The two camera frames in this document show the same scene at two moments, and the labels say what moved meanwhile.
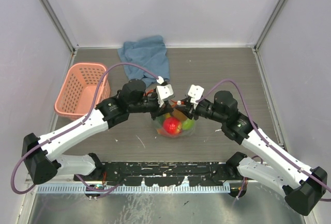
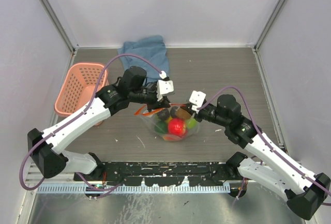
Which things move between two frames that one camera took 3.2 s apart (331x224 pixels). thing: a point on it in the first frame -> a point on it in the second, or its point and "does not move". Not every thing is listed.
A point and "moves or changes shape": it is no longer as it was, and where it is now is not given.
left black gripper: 166,107 -> 155,104
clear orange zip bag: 174,124 moves or changes shape
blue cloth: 149,53 does not move
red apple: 172,125 moves or changes shape
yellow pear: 179,115 -> 168,120
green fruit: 161,119 -> 161,127
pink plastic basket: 76,98 does not move
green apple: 188,124 moves or changes shape
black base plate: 162,174 does not move
